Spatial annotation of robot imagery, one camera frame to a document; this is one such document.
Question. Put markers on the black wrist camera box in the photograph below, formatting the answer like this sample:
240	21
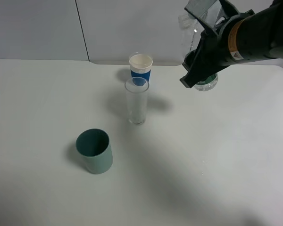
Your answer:
208	12

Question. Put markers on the clear bottle with green label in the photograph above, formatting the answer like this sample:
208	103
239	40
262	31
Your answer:
191	33

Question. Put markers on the blue and white paper cup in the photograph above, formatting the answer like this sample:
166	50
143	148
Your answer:
140	67

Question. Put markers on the grey-green plastic cup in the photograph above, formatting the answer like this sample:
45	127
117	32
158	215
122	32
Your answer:
95	148

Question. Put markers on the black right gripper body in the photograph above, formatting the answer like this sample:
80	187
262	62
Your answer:
247	37

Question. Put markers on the tall clear drinking glass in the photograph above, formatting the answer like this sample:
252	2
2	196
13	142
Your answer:
137	99

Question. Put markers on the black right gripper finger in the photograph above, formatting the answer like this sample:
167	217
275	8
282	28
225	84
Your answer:
189	59
198	68

